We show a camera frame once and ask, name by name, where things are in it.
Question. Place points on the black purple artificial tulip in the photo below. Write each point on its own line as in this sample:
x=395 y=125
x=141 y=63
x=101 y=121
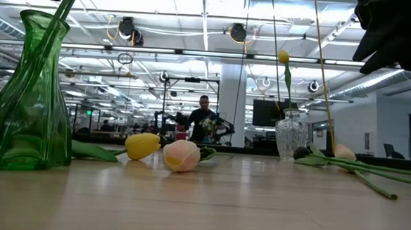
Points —
x=300 y=152

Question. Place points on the clear crystal glass vase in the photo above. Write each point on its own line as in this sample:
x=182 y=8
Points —
x=290 y=137

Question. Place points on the silver ventilation duct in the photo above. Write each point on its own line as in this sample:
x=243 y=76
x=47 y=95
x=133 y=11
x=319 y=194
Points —
x=369 y=83

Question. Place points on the black monitor screen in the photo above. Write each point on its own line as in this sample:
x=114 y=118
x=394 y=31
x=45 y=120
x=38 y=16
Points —
x=263 y=112

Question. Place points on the dark red artificial tulip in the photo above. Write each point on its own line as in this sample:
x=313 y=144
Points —
x=68 y=0

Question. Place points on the black background robot arms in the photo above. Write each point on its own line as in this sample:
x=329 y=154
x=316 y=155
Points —
x=226 y=126

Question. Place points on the black office chair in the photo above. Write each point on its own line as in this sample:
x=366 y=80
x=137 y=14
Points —
x=388 y=150

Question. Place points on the person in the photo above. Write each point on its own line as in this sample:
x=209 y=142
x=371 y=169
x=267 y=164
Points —
x=199 y=121

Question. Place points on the yellow artificial tulip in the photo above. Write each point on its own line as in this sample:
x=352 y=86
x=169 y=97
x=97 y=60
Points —
x=142 y=146
x=283 y=57

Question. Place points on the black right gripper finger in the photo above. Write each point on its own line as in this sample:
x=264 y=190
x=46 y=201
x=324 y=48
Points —
x=398 y=63
x=375 y=44

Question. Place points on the white flower bouquet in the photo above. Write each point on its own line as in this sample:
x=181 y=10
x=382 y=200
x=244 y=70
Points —
x=208 y=124

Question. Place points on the green glass vase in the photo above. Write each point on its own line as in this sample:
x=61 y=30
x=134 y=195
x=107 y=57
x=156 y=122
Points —
x=25 y=119

